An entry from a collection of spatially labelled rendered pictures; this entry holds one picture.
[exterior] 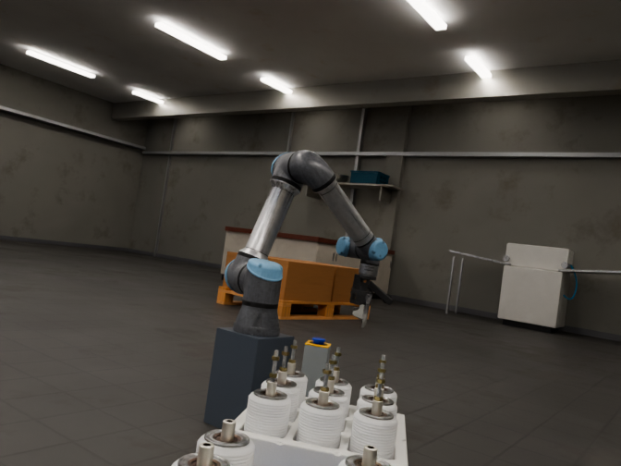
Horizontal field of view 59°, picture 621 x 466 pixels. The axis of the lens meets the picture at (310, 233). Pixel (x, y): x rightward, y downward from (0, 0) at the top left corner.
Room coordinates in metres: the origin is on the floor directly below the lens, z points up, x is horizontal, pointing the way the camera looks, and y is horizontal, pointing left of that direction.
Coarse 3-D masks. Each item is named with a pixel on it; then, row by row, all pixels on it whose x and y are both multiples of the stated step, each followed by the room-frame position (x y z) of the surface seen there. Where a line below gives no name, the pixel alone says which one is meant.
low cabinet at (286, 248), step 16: (240, 240) 7.84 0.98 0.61; (288, 240) 7.33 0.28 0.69; (304, 240) 7.17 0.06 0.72; (320, 240) 7.03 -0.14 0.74; (336, 240) 7.34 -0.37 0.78; (224, 256) 8.01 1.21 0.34; (272, 256) 7.48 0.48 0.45; (288, 256) 7.31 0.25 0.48; (304, 256) 7.15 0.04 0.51; (320, 256) 7.11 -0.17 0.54; (336, 256) 7.40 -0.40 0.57; (224, 272) 7.99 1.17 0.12; (384, 272) 8.59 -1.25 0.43; (384, 288) 8.65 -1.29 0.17
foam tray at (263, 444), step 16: (240, 416) 1.27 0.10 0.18; (352, 416) 1.40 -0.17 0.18; (400, 416) 1.46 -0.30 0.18; (288, 432) 1.21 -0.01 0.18; (400, 432) 1.32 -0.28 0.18; (256, 448) 1.15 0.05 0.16; (272, 448) 1.14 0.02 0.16; (288, 448) 1.14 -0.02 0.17; (304, 448) 1.13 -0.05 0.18; (320, 448) 1.14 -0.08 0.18; (336, 448) 1.15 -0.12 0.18; (400, 448) 1.20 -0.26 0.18; (256, 464) 1.15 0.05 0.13; (272, 464) 1.14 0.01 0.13; (288, 464) 1.14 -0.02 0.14; (304, 464) 1.13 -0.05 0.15; (320, 464) 1.13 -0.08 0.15; (336, 464) 1.12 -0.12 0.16; (400, 464) 1.11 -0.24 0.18
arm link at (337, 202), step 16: (304, 160) 1.81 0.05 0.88; (320, 160) 1.82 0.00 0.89; (304, 176) 1.82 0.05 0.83; (320, 176) 1.81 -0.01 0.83; (320, 192) 1.85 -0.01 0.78; (336, 192) 1.85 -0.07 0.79; (336, 208) 1.87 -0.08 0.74; (352, 208) 1.89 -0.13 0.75; (352, 224) 1.90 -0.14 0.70; (368, 240) 1.93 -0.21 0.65; (368, 256) 1.96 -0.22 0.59; (384, 256) 1.95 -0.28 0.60
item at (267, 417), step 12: (252, 396) 1.20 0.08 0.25; (252, 408) 1.19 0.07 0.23; (264, 408) 1.18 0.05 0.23; (276, 408) 1.18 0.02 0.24; (288, 408) 1.21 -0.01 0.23; (252, 420) 1.19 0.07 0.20; (264, 420) 1.18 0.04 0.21; (276, 420) 1.18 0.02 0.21; (252, 432) 1.18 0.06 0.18; (264, 432) 1.18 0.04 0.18; (276, 432) 1.18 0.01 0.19
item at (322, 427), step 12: (300, 408) 1.20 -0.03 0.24; (312, 408) 1.17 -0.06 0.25; (300, 420) 1.19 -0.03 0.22; (312, 420) 1.16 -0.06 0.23; (324, 420) 1.16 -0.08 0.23; (336, 420) 1.17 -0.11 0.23; (300, 432) 1.18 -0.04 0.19; (312, 432) 1.16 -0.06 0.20; (324, 432) 1.16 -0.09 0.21; (336, 432) 1.18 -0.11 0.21; (312, 444) 1.16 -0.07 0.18; (324, 444) 1.16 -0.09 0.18; (336, 444) 1.18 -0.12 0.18
